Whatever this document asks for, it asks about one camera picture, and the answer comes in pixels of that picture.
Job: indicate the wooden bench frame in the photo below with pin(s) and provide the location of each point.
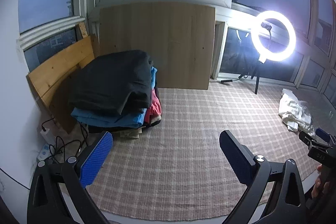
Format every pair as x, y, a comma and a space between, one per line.
57, 71

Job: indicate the phone holder on gooseneck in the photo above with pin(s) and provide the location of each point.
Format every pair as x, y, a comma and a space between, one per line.
267, 26

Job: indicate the white power strip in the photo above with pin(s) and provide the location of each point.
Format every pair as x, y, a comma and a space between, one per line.
46, 151

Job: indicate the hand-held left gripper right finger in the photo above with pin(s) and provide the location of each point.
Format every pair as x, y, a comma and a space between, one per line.
236, 158

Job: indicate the person's right hand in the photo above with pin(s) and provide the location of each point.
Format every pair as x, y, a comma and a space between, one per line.
315, 188

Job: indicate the white pants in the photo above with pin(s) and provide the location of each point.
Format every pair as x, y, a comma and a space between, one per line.
292, 109

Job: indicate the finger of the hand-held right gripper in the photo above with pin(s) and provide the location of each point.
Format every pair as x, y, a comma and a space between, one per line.
308, 138
324, 134

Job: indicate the small wooden strip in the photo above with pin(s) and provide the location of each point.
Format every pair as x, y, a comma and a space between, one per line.
82, 31

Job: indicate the blue folded garment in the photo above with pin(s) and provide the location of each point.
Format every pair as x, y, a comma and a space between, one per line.
118, 120

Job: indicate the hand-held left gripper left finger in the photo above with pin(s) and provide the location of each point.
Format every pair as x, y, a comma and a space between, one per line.
95, 158

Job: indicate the light wooden board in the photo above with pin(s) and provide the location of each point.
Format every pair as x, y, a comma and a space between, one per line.
157, 43

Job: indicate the black folded garment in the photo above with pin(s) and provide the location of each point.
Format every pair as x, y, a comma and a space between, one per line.
110, 79

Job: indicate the plaid woven mat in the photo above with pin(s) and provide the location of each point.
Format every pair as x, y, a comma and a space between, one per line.
183, 129

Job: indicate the red folded garment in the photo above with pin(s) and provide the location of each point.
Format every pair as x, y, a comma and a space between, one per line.
155, 108

